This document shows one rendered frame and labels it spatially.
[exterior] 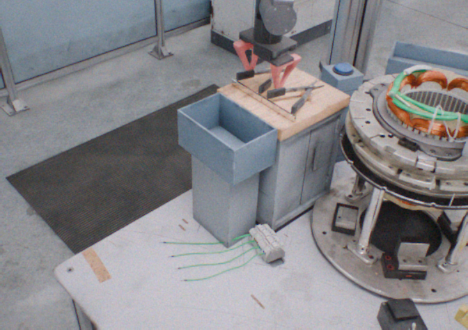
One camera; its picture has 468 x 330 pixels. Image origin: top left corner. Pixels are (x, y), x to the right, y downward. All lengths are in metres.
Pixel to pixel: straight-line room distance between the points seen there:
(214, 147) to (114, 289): 0.34
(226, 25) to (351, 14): 2.16
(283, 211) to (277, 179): 0.13
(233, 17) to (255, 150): 2.52
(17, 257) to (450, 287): 1.66
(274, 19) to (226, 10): 2.55
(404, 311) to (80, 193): 1.74
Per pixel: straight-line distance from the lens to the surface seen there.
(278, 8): 0.92
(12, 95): 3.10
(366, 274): 1.11
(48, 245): 2.29
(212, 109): 1.09
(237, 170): 0.96
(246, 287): 1.08
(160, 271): 1.11
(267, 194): 1.11
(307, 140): 1.09
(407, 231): 1.25
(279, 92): 1.05
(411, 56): 1.40
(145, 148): 2.68
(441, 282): 1.15
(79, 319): 1.23
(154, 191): 2.43
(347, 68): 1.26
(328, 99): 1.09
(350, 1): 1.39
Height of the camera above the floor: 1.63
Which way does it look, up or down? 38 degrees down
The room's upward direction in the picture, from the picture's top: 2 degrees clockwise
